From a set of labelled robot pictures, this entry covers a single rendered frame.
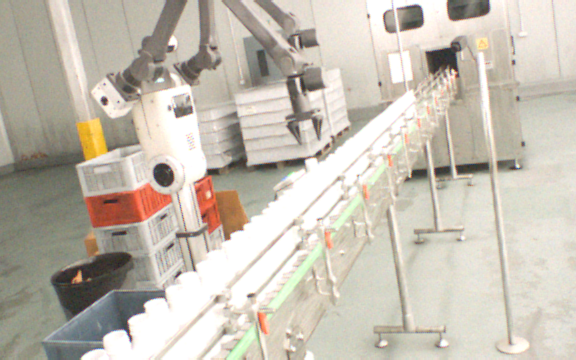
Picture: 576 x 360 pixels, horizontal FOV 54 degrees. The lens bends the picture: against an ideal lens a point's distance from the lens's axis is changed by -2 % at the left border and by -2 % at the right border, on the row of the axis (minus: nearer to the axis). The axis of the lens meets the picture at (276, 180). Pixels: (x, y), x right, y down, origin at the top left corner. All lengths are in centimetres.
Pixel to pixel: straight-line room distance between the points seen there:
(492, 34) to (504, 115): 80
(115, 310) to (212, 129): 704
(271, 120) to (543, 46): 554
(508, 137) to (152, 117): 452
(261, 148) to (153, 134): 621
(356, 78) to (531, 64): 329
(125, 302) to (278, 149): 661
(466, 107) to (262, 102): 321
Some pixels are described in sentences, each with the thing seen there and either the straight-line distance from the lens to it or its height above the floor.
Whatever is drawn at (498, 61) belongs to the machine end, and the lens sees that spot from 606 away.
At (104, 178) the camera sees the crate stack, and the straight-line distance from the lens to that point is 396.
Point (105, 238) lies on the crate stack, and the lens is 409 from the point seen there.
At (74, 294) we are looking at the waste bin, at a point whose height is 58.
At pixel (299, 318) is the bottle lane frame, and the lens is 147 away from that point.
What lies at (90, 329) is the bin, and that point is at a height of 89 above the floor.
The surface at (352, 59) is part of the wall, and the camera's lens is 1191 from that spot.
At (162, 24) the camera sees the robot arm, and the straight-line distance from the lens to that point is 197.
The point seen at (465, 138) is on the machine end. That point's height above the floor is 39.
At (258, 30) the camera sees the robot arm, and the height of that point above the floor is 162.
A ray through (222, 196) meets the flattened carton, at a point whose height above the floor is 46.
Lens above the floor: 153
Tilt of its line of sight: 12 degrees down
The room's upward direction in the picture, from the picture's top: 11 degrees counter-clockwise
